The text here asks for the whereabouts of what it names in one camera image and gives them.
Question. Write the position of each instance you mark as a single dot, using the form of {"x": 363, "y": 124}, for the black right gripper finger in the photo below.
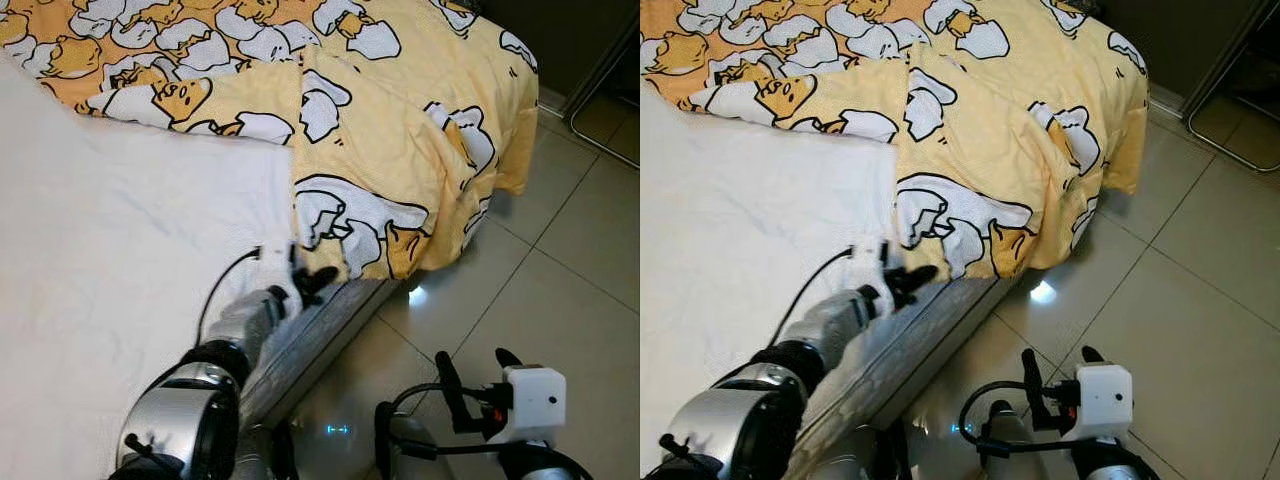
{"x": 1033, "y": 385}
{"x": 450, "y": 390}
{"x": 509, "y": 358}
{"x": 1092, "y": 355}

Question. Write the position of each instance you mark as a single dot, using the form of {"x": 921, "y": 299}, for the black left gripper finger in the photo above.
{"x": 904, "y": 296}
{"x": 310, "y": 294}
{"x": 322, "y": 276}
{"x": 920, "y": 274}

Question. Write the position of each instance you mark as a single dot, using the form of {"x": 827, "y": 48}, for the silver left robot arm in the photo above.
{"x": 740, "y": 430}
{"x": 185, "y": 420}

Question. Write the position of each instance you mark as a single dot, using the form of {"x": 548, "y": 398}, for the grey robot right leg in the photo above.
{"x": 1015, "y": 470}
{"x": 415, "y": 430}

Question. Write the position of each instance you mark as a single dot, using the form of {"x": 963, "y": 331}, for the grey robot leg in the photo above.
{"x": 265, "y": 460}
{"x": 870, "y": 462}
{"x": 1015, "y": 470}
{"x": 415, "y": 430}

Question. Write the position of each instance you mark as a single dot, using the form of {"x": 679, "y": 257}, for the white quilted mattress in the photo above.
{"x": 740, "y": 250}
{"x": 100, "y": 250}

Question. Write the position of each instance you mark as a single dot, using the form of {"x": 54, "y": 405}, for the yellow egg cartoon blanket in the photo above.
{"x": 400, "y": 130}
{"x": 1010, "y": 130}

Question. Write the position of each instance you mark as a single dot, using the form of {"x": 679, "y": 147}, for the grey robot left leg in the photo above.
{"x": 265, "y": 460}
{"x": 870, "y": 462}

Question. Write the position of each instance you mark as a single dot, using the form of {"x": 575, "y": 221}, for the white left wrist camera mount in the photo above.
{"x": 868, "y": 262}
{"x": 275, "y": 265}

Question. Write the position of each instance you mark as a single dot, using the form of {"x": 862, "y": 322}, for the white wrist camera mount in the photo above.
{"x": 535, "y": 405}
{"x": 1105, "y": 400}
{"x": 868, "y": 262}
{"x": 275, "y": 265}

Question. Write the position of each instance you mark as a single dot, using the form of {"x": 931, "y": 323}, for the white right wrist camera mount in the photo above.
{"x": 535, "y": 405}
{"x": 1105, "y": 400}

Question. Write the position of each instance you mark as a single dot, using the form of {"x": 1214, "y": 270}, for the silver metal tube frame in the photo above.
{"x": 1231, "y": 55}
{"x": 599, "y": 75}

